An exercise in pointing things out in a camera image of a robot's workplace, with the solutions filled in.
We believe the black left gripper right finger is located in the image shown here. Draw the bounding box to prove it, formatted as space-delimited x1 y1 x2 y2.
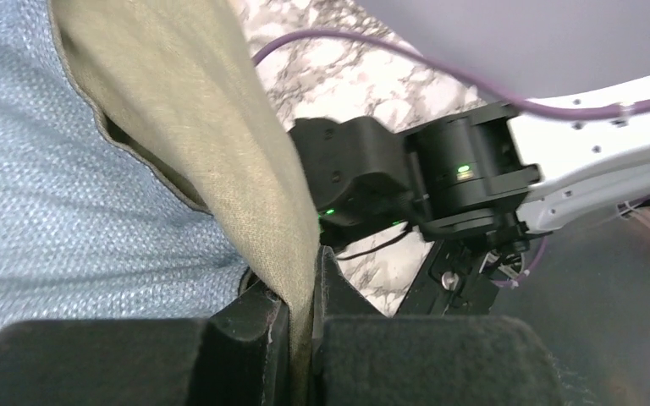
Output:
311 247 565 405

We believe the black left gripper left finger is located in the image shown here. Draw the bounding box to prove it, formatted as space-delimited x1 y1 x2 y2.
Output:
0 283 289 405

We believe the blue pillowcase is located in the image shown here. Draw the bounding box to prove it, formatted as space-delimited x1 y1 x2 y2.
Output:
0 1 246 330

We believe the patchwork green beige pillowcase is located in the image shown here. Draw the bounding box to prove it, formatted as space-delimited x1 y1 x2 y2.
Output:
49 1 319 405

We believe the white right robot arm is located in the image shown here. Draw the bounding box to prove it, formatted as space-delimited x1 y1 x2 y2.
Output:
289 102 650 250

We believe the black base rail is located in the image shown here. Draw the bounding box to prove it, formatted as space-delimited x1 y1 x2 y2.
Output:
395 242 529 316

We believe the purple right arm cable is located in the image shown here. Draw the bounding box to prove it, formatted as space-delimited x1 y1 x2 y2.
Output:
251 29 650 122

